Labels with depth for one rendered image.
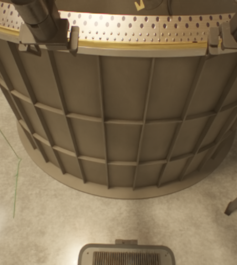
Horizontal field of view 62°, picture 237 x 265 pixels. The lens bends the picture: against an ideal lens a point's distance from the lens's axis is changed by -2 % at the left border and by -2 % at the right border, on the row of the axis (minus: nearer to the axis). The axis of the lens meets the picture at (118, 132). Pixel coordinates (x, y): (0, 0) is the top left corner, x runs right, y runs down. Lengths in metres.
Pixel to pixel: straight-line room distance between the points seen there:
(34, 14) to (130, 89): 0.50
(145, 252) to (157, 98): 0.82
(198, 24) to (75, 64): 0.46
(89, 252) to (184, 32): 1.12
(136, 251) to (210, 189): 0.84
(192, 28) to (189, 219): 1.26
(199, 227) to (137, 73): 1.19
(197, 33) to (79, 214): 1.32
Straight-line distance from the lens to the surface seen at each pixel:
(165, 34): 0.73
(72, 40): 0.52
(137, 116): 0.95
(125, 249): 1.24
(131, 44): 0.70
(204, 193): 1.74
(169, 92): 0.88
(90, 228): 1.54
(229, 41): 0.54
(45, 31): 0.48
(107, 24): 0.73
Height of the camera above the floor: 1.48
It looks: 50 degrees down
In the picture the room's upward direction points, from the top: 1 degrees clockwise
